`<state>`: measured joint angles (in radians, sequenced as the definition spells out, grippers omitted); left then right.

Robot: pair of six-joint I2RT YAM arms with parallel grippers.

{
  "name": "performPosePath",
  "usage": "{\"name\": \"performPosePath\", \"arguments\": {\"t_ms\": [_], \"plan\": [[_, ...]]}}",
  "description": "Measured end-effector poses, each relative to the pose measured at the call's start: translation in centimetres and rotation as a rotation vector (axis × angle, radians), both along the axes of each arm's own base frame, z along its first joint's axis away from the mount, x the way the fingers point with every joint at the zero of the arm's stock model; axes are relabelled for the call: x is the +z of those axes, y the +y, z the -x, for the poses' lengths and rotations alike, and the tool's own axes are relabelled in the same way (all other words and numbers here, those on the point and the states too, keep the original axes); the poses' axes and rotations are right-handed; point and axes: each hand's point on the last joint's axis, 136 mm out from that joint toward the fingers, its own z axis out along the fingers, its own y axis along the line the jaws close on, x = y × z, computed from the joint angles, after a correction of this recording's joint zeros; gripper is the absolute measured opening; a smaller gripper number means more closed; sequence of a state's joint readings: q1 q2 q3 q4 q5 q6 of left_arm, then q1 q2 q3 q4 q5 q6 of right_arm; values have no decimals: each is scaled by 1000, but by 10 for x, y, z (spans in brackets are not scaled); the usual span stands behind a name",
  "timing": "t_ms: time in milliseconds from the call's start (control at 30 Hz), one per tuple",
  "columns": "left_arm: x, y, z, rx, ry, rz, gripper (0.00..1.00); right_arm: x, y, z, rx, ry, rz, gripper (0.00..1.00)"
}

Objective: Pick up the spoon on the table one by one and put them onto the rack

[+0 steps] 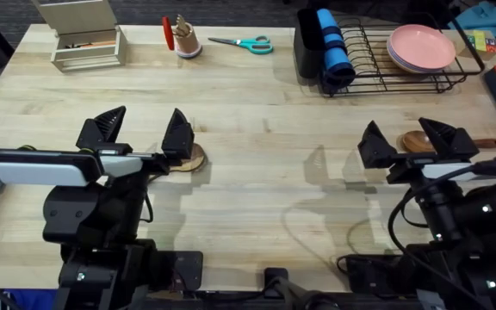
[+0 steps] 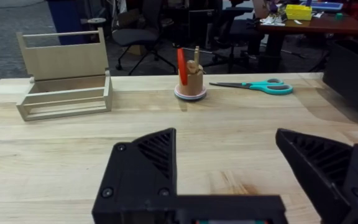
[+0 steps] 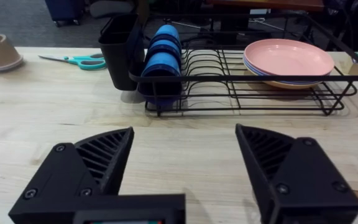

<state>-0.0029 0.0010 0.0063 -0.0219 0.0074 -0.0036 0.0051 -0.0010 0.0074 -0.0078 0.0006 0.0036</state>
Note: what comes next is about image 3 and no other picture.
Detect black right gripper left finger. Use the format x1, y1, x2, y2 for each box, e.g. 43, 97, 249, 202
16, 126, 135, 203

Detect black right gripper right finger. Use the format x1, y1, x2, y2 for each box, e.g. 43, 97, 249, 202
235, 123, 358, 224

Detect beige plate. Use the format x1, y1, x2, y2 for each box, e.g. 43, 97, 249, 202
246, 68, 326, 91

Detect pale blue plate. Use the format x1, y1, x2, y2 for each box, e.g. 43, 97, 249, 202
242, 57, 332, 85

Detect pale pink round lid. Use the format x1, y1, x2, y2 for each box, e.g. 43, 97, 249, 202
0, 55, 25, 73

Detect pink plate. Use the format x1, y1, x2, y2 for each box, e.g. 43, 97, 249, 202
243, 38, 336, 77

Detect black cutlery holder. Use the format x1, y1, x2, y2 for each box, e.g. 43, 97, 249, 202
98, 13, 146, 92

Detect blue cup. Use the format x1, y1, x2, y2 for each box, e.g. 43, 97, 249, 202
154, 24, 181, 44
147, 39, 183, 62
137, 52, 183, 107

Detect beige cup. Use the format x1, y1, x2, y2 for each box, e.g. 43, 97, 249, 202
0, 33, 22, 68

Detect blue wheeled bin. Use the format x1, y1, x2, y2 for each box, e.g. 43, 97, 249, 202
44, 0, 86, 27

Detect teal handled scissors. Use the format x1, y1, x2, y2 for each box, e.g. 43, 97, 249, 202
38, 53, 108, 72

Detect black wire dish rack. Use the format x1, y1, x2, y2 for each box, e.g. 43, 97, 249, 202
128, 12, 358, 118

